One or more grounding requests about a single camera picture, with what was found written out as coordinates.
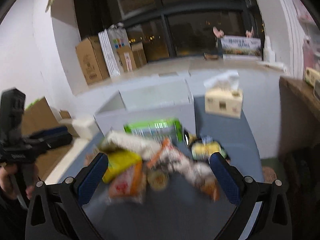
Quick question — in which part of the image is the white rice cracker bag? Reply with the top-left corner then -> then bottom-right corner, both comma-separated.
98,131 -> 161,161

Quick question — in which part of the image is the yellow bean snack bag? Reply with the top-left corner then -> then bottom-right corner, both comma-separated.
103,150 -> 142,184

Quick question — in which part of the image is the yellow-green snack bag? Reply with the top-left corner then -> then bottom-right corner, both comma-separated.
183,129 -> 230,162

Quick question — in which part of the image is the person's left hand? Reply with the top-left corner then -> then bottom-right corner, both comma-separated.
0,163 -> 40,201

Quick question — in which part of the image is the brown cardboard box near sofa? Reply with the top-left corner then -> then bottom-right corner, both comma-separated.
21,97 -> 66,137

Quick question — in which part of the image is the white sofa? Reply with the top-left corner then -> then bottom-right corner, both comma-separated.
41,117 -> 103,185

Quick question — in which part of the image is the orange white snack bag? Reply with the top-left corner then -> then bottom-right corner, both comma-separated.
107,161 -> 146,204

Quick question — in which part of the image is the tall brown cardboard box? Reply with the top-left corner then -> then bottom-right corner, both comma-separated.
75,36 -> 110,85

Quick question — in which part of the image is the small round jelly cup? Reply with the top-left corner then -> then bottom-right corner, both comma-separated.
147,170 -> 169,191

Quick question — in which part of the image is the open small cardboard box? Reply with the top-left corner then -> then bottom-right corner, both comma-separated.
117,42 -> 147,72

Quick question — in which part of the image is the Indian flying cake package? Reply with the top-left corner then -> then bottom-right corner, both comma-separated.
146,138 -> 220,201

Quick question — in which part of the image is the dark wooden cabinet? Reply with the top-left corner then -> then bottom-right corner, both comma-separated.
278,76 -> 319,183

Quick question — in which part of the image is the large green snack bag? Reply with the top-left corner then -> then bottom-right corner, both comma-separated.
124,118 -> 183,142

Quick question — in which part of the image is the tissue pack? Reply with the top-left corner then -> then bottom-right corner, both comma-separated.
203,70 -> 244,119

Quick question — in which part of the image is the white storage box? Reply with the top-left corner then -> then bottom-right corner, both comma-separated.
94,79 -> 196,134

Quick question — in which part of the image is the small cream box on cabinet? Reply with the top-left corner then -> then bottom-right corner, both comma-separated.
303,67 -> 320,88

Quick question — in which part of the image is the printed landscape gift box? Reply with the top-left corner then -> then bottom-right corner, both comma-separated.
221,35 -> 261,57

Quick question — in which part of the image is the dark blue gift box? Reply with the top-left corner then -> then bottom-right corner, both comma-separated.
216,38 -> 223,57

